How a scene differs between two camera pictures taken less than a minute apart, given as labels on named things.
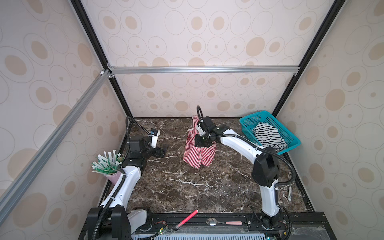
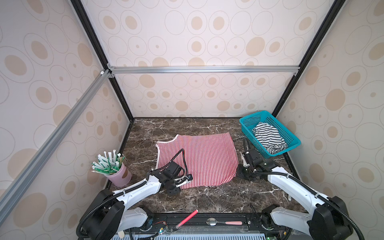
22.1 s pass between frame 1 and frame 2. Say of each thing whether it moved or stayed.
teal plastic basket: stayed
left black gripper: moved
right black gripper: moved
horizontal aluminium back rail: stayed
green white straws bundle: stayed
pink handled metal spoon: stayed
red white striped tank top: moved
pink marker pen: stayed
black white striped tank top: stayed
